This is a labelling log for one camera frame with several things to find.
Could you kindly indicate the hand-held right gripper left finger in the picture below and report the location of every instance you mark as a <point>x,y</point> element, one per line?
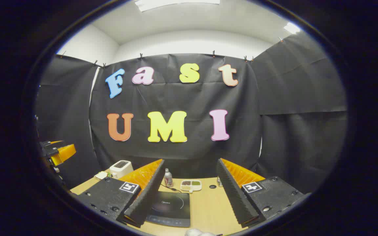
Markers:
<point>146,200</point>

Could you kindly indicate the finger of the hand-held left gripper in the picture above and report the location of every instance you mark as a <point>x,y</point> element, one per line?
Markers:
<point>56,142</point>
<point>65,152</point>

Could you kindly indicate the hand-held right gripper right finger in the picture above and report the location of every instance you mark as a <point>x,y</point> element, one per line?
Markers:
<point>235,196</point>

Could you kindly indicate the black induction cooktop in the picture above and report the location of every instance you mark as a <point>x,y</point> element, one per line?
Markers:
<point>176,206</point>

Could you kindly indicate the silver patterned drink bottle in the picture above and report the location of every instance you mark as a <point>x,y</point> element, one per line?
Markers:
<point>168,180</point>

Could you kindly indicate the white toaster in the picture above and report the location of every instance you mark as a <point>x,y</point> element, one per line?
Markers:
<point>121,168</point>

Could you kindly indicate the toast bread slice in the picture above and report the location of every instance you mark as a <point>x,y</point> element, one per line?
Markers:
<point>100,175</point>

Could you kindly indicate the white divided bean tray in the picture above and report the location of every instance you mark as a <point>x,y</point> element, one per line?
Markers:
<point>190,185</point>

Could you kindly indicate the ceiling light panel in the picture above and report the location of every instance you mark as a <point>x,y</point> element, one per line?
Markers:
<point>291,28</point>
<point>176,4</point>

